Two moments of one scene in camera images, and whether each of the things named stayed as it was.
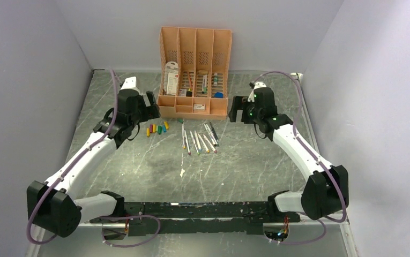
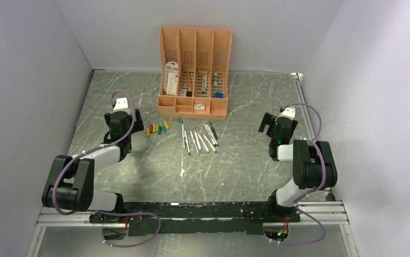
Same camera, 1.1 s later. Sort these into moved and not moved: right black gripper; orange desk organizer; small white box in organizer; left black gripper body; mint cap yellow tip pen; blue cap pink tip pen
Moved: right black gripper; left black gripper body
Not moved: small white box in organizer; blue cap pink tip pen; mint cap yellow tip pen; orange desk organizer
